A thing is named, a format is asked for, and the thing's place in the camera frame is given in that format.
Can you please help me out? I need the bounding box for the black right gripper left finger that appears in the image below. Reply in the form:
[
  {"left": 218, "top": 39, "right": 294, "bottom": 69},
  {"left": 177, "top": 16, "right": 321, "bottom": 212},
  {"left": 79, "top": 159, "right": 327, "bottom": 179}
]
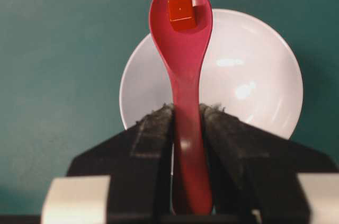
[{"left": 66, "top": 104, "right": 174, "bottom": 223}]

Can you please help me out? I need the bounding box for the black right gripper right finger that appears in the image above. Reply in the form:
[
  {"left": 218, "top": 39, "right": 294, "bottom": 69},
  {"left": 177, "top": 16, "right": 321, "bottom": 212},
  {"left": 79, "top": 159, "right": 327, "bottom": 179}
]
[{"left": 200, "top": 104, "right": 338, "bottom": 223}]

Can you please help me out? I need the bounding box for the pink plastic soup spoon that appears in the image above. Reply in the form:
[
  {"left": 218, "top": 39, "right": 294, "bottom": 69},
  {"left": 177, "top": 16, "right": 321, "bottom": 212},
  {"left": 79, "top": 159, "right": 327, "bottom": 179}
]
[{"left": 149, "top": 0, "right": 213, "bottom": 215}]

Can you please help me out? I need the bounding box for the small red cube block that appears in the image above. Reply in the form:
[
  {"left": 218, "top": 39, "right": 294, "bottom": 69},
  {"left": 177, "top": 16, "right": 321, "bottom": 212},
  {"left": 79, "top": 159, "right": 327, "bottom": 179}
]
[{"left": 167, "top": 0, "right": 197, "bottom": 31}]

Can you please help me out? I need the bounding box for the white round bowl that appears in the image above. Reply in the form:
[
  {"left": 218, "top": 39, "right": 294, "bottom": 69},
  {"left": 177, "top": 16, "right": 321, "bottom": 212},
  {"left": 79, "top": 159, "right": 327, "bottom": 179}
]
[{"left": 119, "top": 9, "right": 304, "bottom": 139}]

